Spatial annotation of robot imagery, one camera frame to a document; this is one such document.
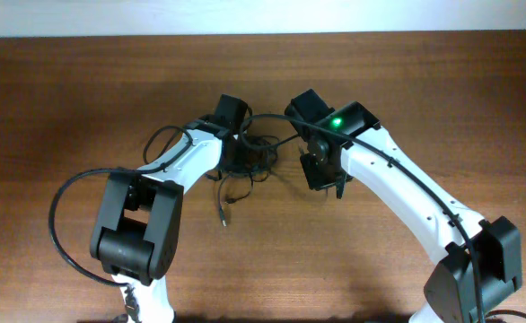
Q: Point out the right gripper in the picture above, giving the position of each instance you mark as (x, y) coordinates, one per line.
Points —
(313, 179)

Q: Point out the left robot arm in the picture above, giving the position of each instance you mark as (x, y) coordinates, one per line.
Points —
(137, 229)

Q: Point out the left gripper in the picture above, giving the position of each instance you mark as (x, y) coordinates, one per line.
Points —
(238, 162)

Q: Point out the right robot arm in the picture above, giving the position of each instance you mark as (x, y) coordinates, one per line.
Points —
(477, 263)

